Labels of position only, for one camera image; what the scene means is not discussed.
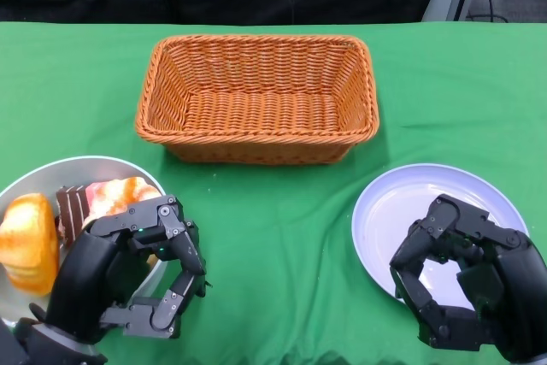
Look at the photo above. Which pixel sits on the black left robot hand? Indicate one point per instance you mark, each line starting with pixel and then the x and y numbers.
pixel 85 271

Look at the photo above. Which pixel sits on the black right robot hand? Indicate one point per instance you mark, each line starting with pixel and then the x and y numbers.
pixel 517 279

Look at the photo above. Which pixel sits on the oval orange bread loaf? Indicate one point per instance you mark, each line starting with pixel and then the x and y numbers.
pixel 25 245

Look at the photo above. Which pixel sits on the grey-green bowl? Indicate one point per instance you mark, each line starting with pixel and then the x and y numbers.
pixel 85 168

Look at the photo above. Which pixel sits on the chocolate striped cake slice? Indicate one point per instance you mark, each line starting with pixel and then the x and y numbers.
pixel 70 211

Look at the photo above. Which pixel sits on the lavender plate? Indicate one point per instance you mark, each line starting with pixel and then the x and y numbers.
pixel 393 211

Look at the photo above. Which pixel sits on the orange wicker basket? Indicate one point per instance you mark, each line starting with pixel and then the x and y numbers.
pixel 256 121

